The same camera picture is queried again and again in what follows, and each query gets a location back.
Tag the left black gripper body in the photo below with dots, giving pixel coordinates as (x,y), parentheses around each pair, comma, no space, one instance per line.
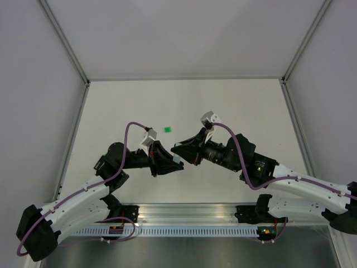
(155,163)

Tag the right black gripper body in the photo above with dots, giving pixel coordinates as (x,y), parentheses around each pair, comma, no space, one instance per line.
(196,157)

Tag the light green highlighter pen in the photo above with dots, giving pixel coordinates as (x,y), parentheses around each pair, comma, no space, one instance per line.
(177,159)

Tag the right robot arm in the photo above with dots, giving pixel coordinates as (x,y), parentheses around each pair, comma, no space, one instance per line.
(335,204)

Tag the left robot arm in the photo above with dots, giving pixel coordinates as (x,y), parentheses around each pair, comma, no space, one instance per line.
(40,230)

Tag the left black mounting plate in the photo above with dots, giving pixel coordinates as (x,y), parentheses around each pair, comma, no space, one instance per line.
(129,211)

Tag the black mounting plate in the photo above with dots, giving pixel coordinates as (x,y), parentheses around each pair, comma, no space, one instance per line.
(251,215)
(129,211)

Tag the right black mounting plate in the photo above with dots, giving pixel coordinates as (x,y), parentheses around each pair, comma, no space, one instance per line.
(251,215)

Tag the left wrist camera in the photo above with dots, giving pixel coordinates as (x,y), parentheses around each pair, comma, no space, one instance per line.
(149,138)

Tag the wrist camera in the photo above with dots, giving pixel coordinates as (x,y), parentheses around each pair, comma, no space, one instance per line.
(149,138)
(208,119)

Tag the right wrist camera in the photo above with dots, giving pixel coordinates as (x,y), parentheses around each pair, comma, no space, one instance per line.
(208,119)

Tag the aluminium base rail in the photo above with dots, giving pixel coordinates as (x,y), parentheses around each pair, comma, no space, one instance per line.
(195,213)

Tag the white slotted cable duct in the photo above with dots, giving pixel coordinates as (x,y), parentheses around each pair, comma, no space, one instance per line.
(168,231)

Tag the right aluminium frame post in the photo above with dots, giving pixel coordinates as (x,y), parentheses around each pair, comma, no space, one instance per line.
(286,91)

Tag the aluminium frame post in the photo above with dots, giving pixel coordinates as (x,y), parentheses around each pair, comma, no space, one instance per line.
(286,91)
(79,105)

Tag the left aluminium frame post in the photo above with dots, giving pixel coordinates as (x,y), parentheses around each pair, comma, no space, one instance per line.
(79,105)

